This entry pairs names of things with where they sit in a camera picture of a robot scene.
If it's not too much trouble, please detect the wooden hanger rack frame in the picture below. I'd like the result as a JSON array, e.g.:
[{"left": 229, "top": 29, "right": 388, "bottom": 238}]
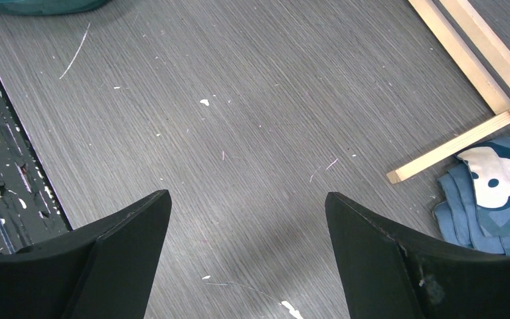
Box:
[{"left": 386, "top": 0, "right": 510, "bottom": 184}]

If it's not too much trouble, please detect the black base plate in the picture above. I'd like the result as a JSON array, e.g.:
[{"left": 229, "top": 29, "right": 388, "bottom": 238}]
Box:
[{"left": 0, "top": 80, "right": 72, "bottom": 254}]

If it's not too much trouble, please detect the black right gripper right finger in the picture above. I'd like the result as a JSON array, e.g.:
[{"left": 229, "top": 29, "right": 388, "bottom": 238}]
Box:
[{"left": 325, "top": 192, "right": 510, "bottom": 318}]

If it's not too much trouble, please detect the teal laundry basket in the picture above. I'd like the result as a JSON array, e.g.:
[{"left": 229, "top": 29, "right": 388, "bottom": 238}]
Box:
[{"left": 0, "top": 0, "right": 109, "bottom": 16}]

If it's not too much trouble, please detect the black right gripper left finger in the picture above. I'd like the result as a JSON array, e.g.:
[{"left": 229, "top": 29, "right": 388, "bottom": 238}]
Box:
[{"left": 0, "top": 190, "right": 172, "bottom": 318}]

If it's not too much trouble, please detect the blue patterned cloth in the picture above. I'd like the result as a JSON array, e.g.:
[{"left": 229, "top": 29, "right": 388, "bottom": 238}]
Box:
[{"left": 434, "top": 136, "right": 510, "bottom": 256}]

